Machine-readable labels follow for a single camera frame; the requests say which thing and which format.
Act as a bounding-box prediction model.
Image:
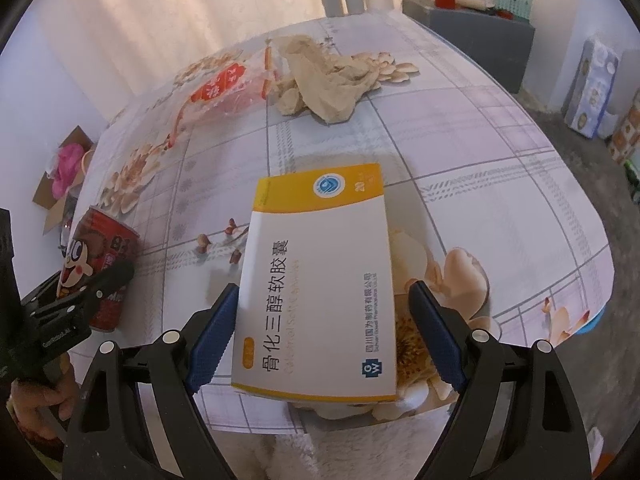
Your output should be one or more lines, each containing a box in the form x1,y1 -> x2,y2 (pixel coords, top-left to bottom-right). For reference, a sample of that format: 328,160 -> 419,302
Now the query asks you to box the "yellow white medicine box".
231,162 -> 401,403

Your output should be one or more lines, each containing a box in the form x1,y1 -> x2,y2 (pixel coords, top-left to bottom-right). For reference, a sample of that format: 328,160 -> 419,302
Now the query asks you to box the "brown cardboard box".
32,126 -> 98,235

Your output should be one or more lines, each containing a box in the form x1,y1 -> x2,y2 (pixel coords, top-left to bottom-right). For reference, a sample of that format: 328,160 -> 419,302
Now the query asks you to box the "small white package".
600,107 -> 621,140

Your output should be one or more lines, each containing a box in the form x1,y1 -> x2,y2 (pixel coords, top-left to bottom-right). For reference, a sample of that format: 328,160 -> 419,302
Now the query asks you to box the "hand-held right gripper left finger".
62,282 -> 241,480

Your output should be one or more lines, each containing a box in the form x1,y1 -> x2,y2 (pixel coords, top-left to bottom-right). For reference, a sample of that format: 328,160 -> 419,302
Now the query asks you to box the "cream patterned curtain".
0,0 -> 441,128

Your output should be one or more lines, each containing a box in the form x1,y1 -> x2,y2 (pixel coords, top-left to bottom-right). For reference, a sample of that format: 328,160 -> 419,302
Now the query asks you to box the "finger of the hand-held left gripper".
75,259 -> 136,328
20,270 -> 64,309

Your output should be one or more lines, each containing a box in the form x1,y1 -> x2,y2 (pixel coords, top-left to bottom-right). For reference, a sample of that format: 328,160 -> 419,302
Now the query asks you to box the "orange patterned tall box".
609,87 -> 640,166

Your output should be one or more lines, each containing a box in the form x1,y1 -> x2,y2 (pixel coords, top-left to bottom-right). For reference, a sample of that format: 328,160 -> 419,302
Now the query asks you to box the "blue plastic bucket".
575,310 -> 607,336

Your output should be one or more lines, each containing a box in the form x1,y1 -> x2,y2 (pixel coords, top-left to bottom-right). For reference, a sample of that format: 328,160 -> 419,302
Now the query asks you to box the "beige paper towel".
272,34 -> 387,124

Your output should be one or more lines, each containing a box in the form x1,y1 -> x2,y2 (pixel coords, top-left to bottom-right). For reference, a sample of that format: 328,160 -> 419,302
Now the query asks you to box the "white blue tissue pack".
564,35 -> 621,138

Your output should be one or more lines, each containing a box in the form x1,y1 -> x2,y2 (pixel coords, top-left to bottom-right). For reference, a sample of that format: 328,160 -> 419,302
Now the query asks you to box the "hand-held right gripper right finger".
407,280 -> 593,480

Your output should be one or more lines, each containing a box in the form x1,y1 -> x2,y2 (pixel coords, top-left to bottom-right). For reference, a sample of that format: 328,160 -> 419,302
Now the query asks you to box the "floral tablecloth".
67,7 -> 616,433

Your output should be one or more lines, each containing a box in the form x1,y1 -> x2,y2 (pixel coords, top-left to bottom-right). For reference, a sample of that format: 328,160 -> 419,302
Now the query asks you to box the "person's left hand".
7,360 -> 81,428

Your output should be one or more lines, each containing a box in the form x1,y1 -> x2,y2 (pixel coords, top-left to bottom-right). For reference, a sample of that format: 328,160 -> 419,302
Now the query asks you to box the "grey cabinet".
402,0 -> 536,93

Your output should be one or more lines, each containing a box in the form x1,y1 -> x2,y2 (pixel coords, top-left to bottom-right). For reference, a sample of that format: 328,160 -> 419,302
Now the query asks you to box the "red cartoon drink can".
55,205 -> 141,333

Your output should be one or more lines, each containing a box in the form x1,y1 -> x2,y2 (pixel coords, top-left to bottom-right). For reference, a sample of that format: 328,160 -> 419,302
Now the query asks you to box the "clear snack bag red label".
170,49 -> 279,148

